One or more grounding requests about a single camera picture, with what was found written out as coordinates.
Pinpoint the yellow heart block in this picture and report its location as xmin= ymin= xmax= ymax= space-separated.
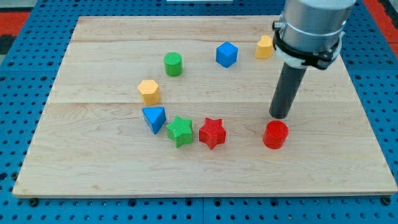
xmin=255 ymin=35 xmax=273 ymax=59

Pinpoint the blue triangle block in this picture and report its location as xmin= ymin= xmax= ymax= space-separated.
xmin=142 ymin=107 xmax=167 ymax=134

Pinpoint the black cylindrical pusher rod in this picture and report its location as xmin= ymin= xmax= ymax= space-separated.
xmin=269 ymin=63 xmax=306 ymax=119

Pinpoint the green star block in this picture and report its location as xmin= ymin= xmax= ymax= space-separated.
xmin=167 ymin=116 xmax=193 ymax=147

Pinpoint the wooden board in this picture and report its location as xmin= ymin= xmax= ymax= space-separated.
xmin=13 ymin=16 xmax=397 ymax=198

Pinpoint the red star block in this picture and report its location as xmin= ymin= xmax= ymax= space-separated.
xmin=199 ymin=118 xmax=226 ymax=150

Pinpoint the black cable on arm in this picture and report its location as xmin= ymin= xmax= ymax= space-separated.
xmin=272 ymin=20 xmax=342 ymax=70

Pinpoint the blue cube block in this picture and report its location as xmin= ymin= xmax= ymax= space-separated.
xmin=216 ymin=42 xmax=238 ymax=68

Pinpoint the red cylinder block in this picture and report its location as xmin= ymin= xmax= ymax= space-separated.
xmin=262 ymin=120 xmax=289 ymax=149

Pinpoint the yellow hexagon block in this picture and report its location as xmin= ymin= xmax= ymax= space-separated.
xmin=137 ymin=80 xmax=160 ymax=106

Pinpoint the green cylinder block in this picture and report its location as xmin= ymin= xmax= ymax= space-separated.
xmin=164 ymin=52 xmax=183 ymax=77

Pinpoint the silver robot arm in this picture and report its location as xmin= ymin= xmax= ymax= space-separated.
xmin=272 ymin=0 xmax=356 ymax=70

